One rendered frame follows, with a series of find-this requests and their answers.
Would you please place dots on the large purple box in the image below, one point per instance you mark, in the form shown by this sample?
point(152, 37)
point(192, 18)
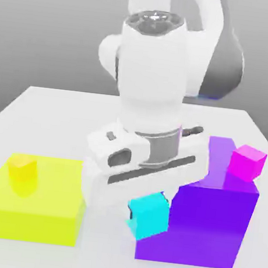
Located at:
point(208, 222)

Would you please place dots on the small magenta cube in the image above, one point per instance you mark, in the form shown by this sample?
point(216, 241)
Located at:
point(247, 162)

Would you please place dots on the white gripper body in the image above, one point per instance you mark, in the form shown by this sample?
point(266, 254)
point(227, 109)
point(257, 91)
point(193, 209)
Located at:
point(119, 184)

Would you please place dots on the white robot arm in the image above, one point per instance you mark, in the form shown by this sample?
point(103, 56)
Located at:
point(152, 79)

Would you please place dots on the small cyan cube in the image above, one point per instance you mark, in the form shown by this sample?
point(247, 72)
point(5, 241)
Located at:
point(149, 214)

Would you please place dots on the large yellow box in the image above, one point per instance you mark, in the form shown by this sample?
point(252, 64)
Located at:
point(44, 203)

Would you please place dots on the small yellow cube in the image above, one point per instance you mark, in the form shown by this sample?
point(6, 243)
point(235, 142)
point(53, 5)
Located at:
point(22, 175)

